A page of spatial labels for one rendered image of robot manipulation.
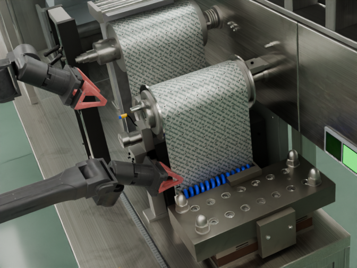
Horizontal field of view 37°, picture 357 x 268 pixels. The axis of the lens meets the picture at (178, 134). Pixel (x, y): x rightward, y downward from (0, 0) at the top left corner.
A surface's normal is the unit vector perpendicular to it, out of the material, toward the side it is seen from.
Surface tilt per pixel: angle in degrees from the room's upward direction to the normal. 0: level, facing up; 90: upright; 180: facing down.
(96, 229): 0
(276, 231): 90
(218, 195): 0
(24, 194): 25
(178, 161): 90
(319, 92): 90
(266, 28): 90
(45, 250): 0
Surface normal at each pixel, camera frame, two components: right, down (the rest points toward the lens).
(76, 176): 0.22, -0.66
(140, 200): -0.14, -0.83
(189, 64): 0.41, 0.47
